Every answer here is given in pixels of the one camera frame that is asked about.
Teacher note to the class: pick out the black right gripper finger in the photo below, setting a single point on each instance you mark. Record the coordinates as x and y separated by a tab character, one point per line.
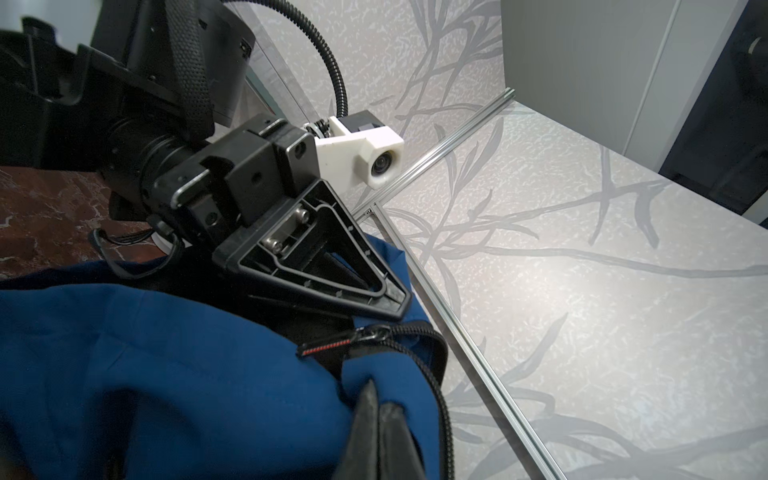
380	445

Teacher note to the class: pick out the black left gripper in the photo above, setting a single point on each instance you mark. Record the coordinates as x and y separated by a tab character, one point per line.
308	252

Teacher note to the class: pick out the blue zip-up jacket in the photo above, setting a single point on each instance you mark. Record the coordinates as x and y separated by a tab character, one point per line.
101	379

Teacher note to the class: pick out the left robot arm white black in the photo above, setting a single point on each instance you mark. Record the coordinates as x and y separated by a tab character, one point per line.
149	104

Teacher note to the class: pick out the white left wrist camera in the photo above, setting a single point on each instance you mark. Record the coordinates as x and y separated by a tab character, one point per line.
358	149

